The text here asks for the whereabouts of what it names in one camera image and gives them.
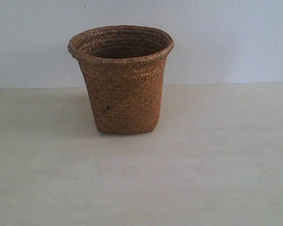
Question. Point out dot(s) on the brown woven wicker basket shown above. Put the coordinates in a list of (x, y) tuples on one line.
[(123, 69)]

